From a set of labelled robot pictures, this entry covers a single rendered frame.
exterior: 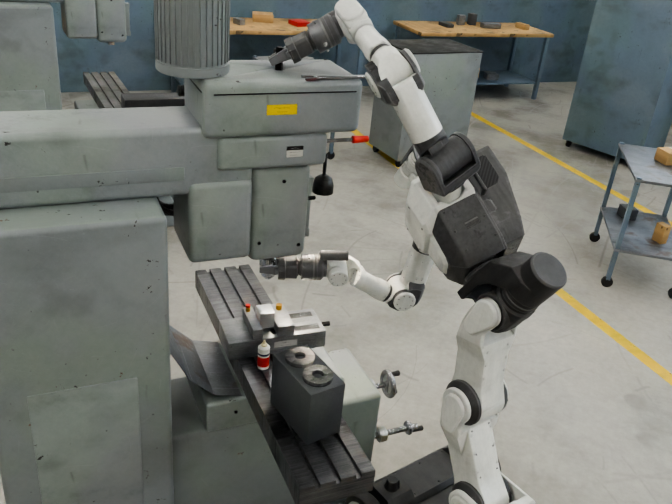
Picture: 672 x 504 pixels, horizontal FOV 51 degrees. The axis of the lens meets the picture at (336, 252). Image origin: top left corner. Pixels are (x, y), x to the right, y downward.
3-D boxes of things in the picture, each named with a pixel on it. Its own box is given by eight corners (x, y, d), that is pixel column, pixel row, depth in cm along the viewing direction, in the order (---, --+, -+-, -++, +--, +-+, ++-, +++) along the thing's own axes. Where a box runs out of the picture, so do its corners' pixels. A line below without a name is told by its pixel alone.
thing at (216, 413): (308, 350, 282) (310, 325, 276) (343, 405, 254) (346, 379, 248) (183, 372, 262) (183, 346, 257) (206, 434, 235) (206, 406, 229)
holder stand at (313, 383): (302, 390, 228) (306, 339, 219) (340, 432, 212) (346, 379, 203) (269, 402, 222) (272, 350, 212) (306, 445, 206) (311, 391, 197)
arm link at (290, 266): (278, 245, 238) (313, 246, 239) (277, 270, 242) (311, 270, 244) (278, 263, 227) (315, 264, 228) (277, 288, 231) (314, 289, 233)
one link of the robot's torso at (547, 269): (577, 282, 186) (541, 227, 192) (546, 293, 179) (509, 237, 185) (517, 329, 207) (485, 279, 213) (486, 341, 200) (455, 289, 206)
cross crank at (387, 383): (389, 384, 292) (393, 361, 287) (402, 402, 283) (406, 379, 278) (354, 391, 286) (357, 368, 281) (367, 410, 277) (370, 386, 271)
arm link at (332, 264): (311, 268, 242) (344, 268, 244) (313, 289, 234) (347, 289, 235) (314, 242, 235) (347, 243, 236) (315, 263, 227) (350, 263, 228)
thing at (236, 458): (336, 455, 315) (350, 345, 287) (367, 508, 290) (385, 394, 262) (154, 499, 284) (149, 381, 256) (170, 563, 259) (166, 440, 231)
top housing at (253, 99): (327, 107, 230) (331, 57, 223) (360, 133, 209) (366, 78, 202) (182, 112, 212) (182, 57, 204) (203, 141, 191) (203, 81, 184)
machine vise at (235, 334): (311, 323, 263) (313, 298, 258) (324, 346, 251) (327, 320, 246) (218, 336, 251) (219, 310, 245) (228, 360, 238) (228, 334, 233)
